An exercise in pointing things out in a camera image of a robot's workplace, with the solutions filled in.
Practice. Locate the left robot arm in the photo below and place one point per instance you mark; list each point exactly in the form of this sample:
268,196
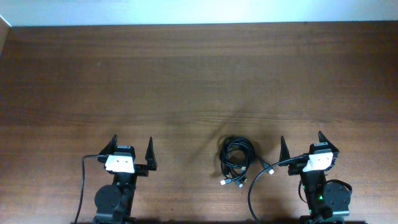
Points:
114,201

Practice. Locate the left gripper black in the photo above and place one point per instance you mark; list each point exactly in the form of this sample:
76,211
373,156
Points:
142,170

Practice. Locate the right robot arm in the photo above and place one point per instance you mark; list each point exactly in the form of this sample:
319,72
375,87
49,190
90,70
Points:
327,200

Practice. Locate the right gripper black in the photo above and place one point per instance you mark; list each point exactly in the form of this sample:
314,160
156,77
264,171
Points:
296,167

